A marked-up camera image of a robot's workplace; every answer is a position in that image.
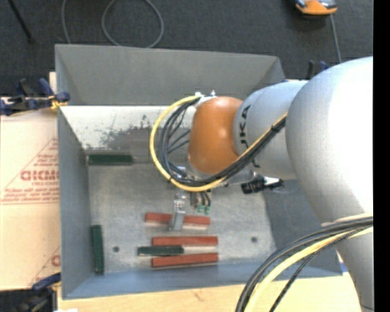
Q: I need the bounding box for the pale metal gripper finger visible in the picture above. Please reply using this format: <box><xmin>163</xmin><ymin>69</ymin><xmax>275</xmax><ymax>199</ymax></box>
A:
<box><xmin>168</xmin><ymin>193</ymin><xmax>181</xmax><ymax>232</ymax></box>
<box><xmin>176</xmin><ymin>193</ymin><xmax>187</xmax><ymax>232</ymax></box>

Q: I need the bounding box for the red-brown flat block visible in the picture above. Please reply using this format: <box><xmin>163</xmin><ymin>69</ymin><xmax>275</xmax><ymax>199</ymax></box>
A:
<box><xmin>151</xmin><ymin>235</ymin><xmax>219</xmax><ymax>248</ymax></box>
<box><xmin>144</xmin><ymin>212</ymin><xmax>212</xmax><ymax>231</ymax></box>
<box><xmin>150</xmin><ymin>252</ymin><xmax>220</xmax><ymax>268</ymax></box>

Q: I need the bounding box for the dark green flat block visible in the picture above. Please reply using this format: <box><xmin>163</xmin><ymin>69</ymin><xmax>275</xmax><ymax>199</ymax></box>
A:
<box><xmin>90</xmin><ymin>224</ymin><xmax>105</xmax><ymax>276</ymax></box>
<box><xmin>87</xmin><ymin>154</ymin><xmax>134</xmax><ymax>166</ymax></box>
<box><xmin>136</xmin><ymin>245</ymin><xmax>185</xmax><ymax>257</ymax></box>

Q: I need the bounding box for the grey metal bin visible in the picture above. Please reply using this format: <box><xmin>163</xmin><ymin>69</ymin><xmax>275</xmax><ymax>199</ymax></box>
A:
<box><xmin>54</xmin><ymin>43</ymin><xmax>344</xmax><ymax>300</ymax></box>

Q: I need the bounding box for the brown cardboard board red print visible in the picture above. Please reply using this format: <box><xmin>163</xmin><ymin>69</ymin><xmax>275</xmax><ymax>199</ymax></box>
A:
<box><xmin>0</xmin><ymin>71</ymin><xmax>62</xmax><ymax>293</ymax></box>

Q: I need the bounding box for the black cylinder on white bracket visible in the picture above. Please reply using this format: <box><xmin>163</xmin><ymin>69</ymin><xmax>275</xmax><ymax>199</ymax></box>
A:
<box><xmin>240</xmin><ymin>170</ymin><xmax>285</xmax><ymax>195</ymax></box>

